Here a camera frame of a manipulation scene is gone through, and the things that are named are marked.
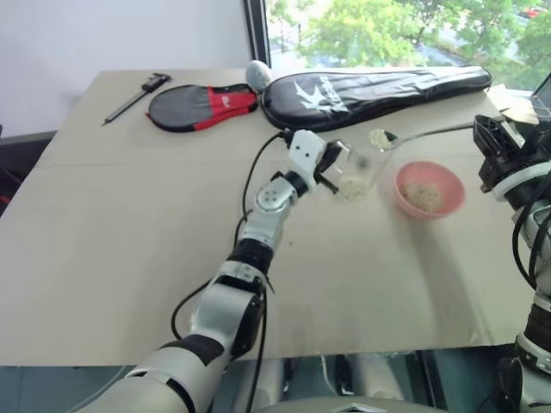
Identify grey egg-shaped object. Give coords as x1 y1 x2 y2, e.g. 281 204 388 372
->
245 59 273 92

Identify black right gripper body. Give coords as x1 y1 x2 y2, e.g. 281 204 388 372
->
477 136 527 194

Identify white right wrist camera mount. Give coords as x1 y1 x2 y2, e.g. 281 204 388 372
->
491 159 551 203

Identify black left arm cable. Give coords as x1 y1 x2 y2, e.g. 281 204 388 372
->
170 130 294 413

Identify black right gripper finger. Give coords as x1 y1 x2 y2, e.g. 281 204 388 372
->
494 116 525 147
473 114 496 157

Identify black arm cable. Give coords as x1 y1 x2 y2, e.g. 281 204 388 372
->
511 170 551 298
170 130 294 413

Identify grey robot torso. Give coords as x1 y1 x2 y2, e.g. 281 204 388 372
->
257 397 436 413

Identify oatmeal in glass mug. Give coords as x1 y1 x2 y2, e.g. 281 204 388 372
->
336 175 370 203

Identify black window frame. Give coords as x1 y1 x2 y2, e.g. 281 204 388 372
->
241 0 273 70

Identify black badminton racket cover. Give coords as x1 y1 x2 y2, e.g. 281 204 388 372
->
260 65 493 133

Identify brown cardboard box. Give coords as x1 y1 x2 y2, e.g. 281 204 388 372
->
485 83 540 126

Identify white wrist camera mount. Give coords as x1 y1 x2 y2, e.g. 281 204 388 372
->
287 128 329 191
491 159 551 203

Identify pink bowl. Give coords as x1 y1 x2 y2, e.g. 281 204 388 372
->
394 160 467 219

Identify metal spoon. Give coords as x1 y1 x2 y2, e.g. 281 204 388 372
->
368 121 476 151

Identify dark laptop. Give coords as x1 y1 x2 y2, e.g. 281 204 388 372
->
528 71 551 116

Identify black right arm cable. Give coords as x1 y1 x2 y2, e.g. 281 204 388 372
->
511 170 551 298

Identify clear glass mug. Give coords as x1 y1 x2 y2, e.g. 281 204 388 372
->
330 139 395 207

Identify red black paddle cover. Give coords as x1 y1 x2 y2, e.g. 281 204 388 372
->
145 83 260 134

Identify black digital caliper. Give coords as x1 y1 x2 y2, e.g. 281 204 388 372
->
101 72 173 127

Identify oatmeal in pink bowl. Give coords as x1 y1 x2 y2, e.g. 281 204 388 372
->
402 180 444 212

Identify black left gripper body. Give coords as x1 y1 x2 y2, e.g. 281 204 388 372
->
314 143 341 191

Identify oatmeal on spoon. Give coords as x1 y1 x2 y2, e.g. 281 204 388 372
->
368 128 389 151

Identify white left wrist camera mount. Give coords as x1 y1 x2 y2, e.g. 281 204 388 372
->
287 128 329 191

